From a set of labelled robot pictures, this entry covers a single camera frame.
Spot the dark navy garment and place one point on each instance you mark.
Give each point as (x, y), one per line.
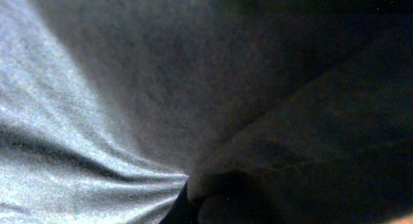
(206, 111)

